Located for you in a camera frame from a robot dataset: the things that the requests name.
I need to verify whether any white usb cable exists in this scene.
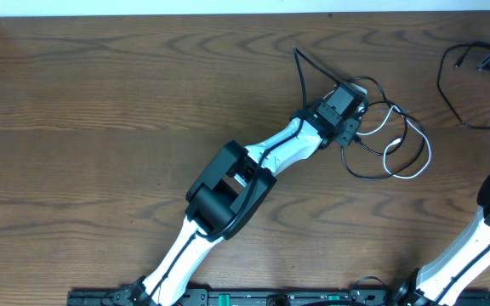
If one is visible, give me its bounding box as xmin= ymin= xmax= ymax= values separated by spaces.
xmin=355 ymin=104 xmax=433 ymax=180

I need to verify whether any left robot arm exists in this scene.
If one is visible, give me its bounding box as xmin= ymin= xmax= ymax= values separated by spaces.
xmin=130 ymin=82 xmax=368 ymax=305

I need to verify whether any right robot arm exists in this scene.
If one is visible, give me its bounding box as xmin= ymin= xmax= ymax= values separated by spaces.
xmin=387 ymin=42 xmax=490 ymax=305

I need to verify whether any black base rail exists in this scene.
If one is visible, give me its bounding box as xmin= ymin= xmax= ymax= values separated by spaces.
xmin=66 ymin=287 xmax=490 ymax=306

